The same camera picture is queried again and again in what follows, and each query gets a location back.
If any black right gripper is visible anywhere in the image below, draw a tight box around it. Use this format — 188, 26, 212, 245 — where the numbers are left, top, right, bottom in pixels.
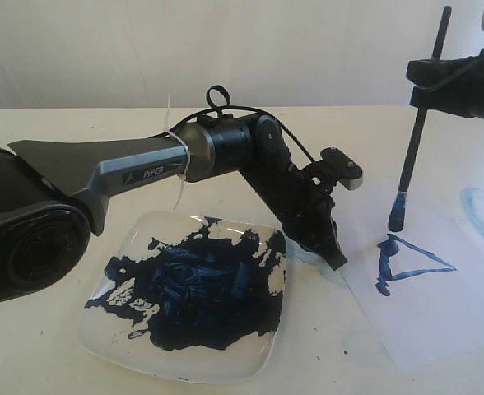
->
407, 49, 484, 119

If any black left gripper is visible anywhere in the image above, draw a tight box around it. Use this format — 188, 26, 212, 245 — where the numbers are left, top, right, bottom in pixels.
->
241, 160, 347, 271

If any black paintbrush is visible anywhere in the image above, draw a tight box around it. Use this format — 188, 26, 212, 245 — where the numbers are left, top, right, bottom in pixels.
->
388, 5, 452, 233

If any white paper sheet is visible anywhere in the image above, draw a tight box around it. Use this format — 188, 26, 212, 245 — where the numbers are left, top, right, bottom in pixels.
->
317, 177, 484, 369

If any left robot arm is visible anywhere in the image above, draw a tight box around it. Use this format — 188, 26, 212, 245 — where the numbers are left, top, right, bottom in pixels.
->
0, 109, 362, 302

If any white square paint plate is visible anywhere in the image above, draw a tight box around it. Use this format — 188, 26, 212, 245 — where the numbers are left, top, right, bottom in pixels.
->
78, 211, 288, 383

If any white zip tie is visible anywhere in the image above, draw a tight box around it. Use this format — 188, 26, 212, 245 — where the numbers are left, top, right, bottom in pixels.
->
163, 94, 193, 213

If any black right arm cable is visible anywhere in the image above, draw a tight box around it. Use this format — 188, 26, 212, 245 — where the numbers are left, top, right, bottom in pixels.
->
414, 35, 484, 91

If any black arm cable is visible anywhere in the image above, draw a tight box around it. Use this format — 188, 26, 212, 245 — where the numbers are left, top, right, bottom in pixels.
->
414, 35, 484, 91
171, 85, 315, 164

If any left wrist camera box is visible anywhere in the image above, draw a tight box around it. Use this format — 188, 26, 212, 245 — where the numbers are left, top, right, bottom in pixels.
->
320, 147, 363, 191

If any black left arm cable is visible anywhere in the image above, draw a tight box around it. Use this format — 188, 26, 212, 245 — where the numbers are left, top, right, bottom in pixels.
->
171, 85, 315, 164

